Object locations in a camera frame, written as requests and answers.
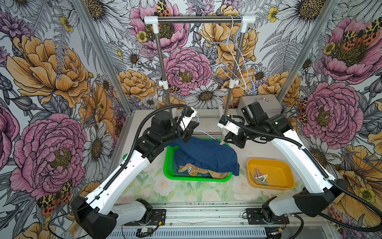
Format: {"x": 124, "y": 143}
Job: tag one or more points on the dark navy t-shirt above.
{"x": 205, "y": 154}

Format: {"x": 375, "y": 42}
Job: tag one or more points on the metal clothes rack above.
{"x": 154, "y": 21}

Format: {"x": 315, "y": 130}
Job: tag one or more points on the tan t-shirt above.
{"x": 195, "y": 171}

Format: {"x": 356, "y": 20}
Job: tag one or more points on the light blue wire hanger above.
{"x": 240, "y": 38}

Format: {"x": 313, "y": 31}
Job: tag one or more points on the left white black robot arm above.
{"x": 97, "y": 213}

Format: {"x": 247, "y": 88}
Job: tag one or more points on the light blue hanger navy shirt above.
{"x": 207, "y": 127}

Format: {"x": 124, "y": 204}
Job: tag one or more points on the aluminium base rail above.
{"x": 211, "y": 221}

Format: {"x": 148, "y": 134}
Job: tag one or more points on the teal clothespin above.
{"x": 262, "y": 183}

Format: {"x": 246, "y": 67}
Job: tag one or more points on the silver metal case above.
{"x": 269, "y": 104}

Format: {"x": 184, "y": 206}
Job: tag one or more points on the green perforated plastic basket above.
{"x": 169, "y": 171}

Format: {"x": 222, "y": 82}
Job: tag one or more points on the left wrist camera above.
{"x": 187, "y": 115}

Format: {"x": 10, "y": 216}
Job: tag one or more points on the yellow plastic tray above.
{"x": 280, "y": 176}

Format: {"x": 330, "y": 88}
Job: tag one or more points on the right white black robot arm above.
{"x": 319, "y": 191}

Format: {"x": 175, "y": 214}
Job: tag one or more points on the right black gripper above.
{"x": 237, "y": 141}

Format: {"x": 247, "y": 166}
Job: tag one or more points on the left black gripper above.
{"x": 188, "y": 131}

